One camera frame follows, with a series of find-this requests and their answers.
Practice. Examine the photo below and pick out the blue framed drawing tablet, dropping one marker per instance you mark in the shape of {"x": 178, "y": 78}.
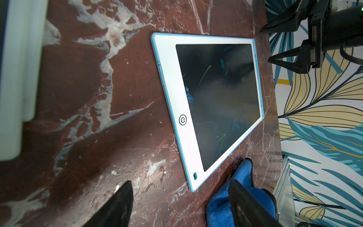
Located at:
{"x": 213, "y": 92}

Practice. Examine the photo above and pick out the right aluminium corner post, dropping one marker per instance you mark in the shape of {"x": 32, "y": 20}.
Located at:
{"x": 283, "y": 193}

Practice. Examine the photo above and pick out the white drawing tablet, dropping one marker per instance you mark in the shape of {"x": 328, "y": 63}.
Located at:
{"x": 22, "y": 26}

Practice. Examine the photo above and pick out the blue microfiber cloth black trim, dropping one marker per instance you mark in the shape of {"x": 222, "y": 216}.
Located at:
{"x": 219, "y": 212}

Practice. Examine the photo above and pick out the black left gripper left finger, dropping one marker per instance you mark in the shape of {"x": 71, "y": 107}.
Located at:
{"x": 116, "y": 212}

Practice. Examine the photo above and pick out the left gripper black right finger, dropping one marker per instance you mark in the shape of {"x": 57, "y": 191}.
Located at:
{"x": 246, "y": 210}

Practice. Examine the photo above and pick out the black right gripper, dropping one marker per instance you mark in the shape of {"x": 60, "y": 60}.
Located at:
{"x": 328, "y": 30}

